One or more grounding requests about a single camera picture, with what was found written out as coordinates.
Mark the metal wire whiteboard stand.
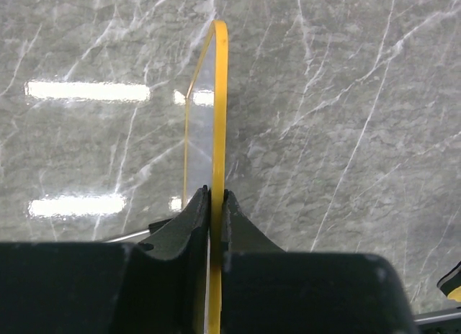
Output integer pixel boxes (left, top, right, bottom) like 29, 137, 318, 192
102, 218, 171, 243

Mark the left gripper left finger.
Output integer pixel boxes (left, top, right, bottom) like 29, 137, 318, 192
1, 187, 210, 333

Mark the aluminium mounting rail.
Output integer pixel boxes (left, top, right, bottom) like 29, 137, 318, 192
414, 307, 460, 326

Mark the yellow framed whiteboard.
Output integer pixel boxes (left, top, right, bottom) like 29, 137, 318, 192
182, 19, 228, 333

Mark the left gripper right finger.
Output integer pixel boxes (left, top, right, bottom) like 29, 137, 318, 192
221, 191, 418, 333

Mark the yellow bone-shaped eraser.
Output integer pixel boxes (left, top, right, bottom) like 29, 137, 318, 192
437, 262, 461, 303

